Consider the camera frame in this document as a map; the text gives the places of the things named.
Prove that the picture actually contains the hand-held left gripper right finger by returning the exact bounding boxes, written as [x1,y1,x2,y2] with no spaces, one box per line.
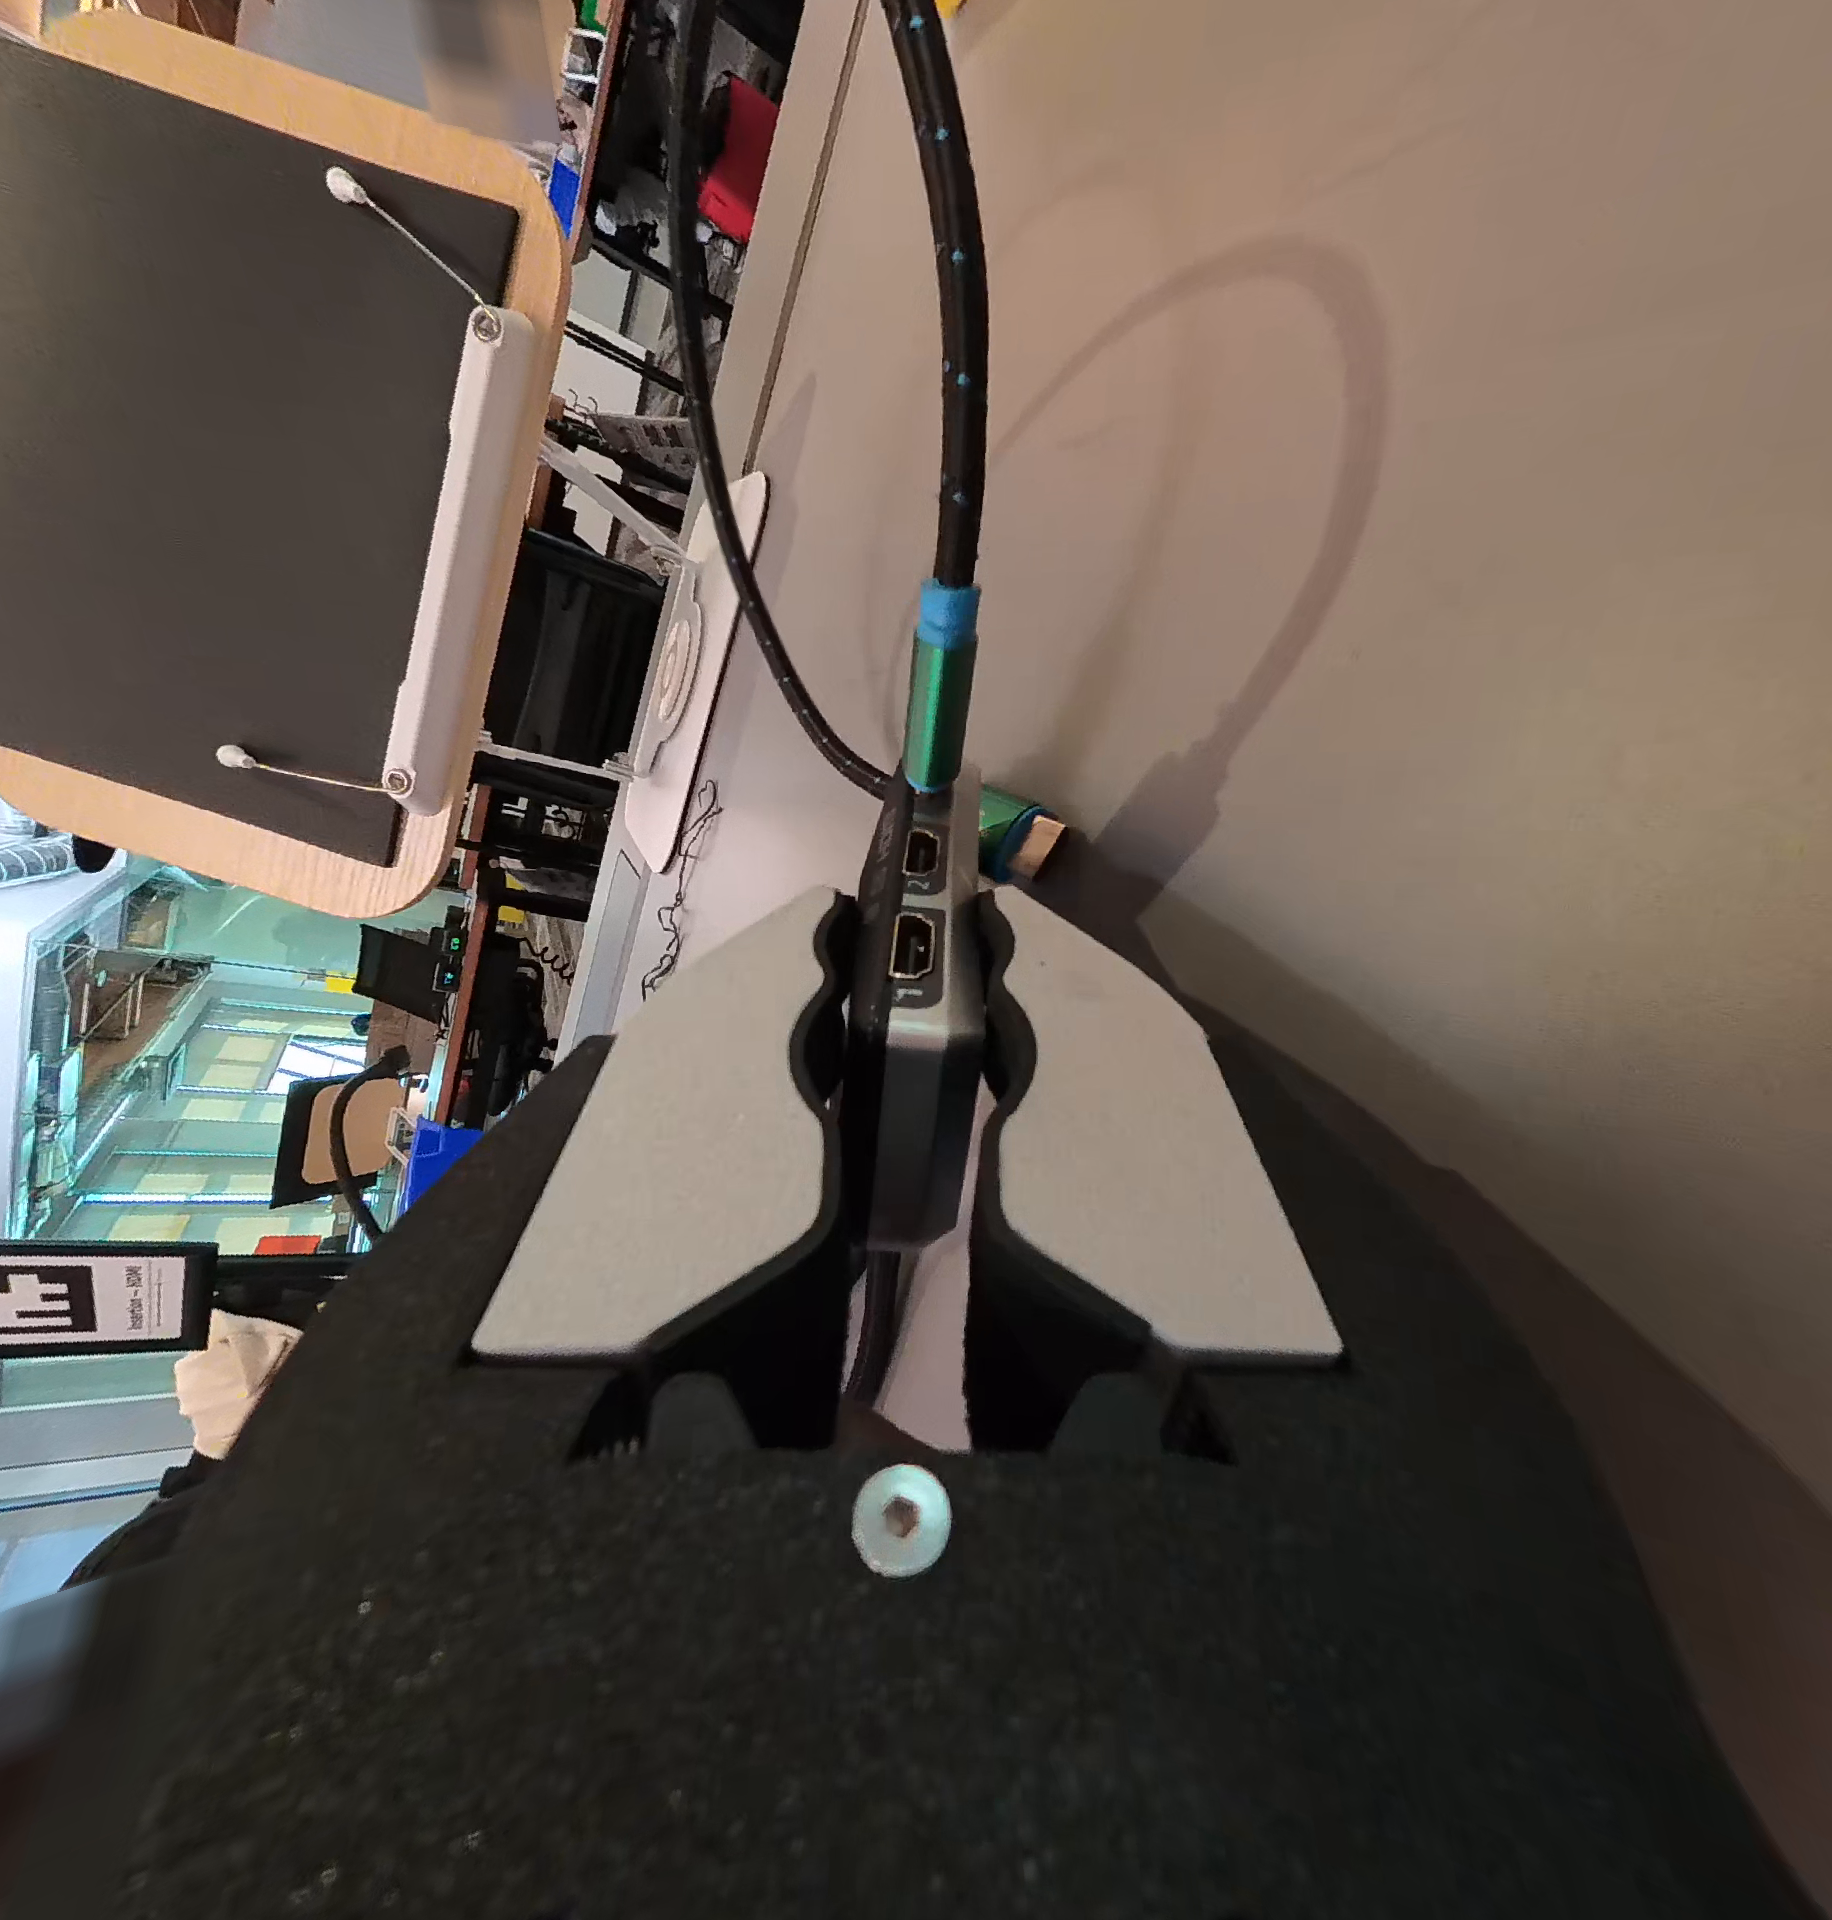
[970,894,1349,1394]

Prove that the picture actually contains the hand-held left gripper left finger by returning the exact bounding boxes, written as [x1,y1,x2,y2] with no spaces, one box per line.
[473,894,852,1418]

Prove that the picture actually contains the black hdmi switch with cable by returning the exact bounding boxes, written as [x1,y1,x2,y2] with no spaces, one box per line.
[838,785,1014,1411]

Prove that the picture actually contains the white panel stand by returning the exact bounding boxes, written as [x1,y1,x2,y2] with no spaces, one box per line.
[213,166,784,887]

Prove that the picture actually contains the wooden-framed black panel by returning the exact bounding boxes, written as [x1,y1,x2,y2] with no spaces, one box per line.
[0,16,575,918]

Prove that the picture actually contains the red box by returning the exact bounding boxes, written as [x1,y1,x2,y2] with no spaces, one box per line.
[701,75,784,241]

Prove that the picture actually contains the tangled thin black wire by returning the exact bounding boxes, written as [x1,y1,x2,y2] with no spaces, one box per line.
[633,785,744,991]

